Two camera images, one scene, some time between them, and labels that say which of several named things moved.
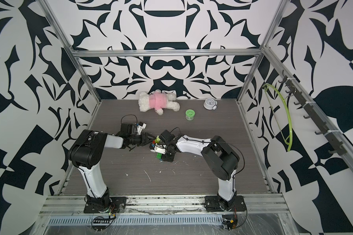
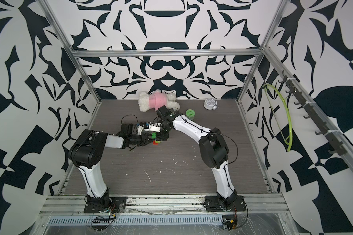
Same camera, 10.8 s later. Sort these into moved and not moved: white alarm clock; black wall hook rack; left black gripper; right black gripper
Moved: right black gripper
Not moved: black wall hook rack; left black gripper; white alarm clock
